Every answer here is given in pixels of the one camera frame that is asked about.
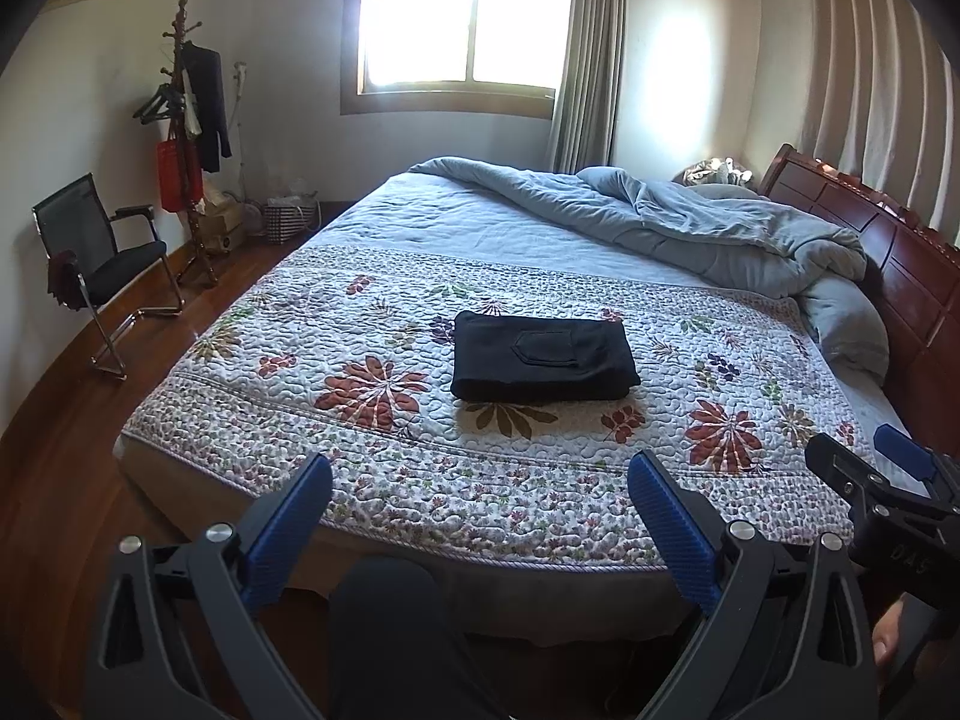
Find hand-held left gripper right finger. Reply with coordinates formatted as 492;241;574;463
627;450;880;720

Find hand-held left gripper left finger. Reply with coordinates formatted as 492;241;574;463
84;452;336;720

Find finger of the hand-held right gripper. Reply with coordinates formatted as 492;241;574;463
874;424;960;500
805;433;880;515

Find black pants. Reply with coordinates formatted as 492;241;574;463
450;310;641;402

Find person's right hand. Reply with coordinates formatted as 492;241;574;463
872;602;914;685

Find grey-blue pillow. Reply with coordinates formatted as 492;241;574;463
797;270;891;385

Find person's leg in dark trousers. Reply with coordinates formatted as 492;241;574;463
328;553;530;720

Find wooden headboard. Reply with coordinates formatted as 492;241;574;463
757;142;960;437

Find floral quilted bedspread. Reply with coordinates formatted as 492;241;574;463
112;240;878;572

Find grey-blue duvet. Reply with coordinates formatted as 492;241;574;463
409;156;869;292

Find grey stuffed toy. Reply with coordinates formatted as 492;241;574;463
681;156;755;189

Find cardboard box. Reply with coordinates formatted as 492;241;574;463
196;193;247;256

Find checkered storage basket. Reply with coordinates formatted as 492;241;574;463
261;193;321;245

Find black mesh office chair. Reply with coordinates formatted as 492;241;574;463
31;172;186;381

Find dark red cloth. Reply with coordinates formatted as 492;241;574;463
46;255;80;311

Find wooden coat rack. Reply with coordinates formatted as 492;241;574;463
160;0;224;287

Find red bag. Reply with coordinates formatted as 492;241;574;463
155;126;206;214

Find beige striped curtain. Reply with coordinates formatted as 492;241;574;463
802;0;960;250

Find dark hanging jacket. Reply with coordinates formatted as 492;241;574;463
180;43;233;175

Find black clothes hangers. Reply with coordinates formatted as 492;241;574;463
133;81;186;122

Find grey curtain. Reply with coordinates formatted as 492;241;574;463
545;0;628;176

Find window with wooden frame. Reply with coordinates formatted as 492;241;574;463
339;0;580;121

